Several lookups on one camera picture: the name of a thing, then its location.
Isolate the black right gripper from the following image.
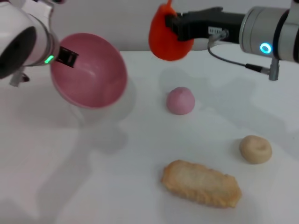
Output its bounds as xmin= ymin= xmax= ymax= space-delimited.
xmin=165 ymin=7 xmax=246 ymax=44

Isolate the orange toy fruit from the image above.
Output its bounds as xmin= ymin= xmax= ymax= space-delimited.
xmin=149 ymin=0 xmax=195 ymax=62

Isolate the pink plastic bowl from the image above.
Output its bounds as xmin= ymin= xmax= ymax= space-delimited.
xmin=50 ymin=33 xmax=128 ymax=110

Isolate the pink dome-shaped bun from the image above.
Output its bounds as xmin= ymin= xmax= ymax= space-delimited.
xmin=166 ymin=86 xmax=196 ymax=115

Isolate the beige round bun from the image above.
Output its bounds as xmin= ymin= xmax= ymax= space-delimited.
xmin=239 ymin=135 xmax=273 ymax=165

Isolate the fried breaded cutlet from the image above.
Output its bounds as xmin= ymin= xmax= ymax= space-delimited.
xmin=160 ymin=160 xmax=242 ymax=209

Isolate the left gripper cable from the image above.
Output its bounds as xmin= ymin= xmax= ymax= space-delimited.
xmin=9 ymin=67 xmax=30 ymax=87

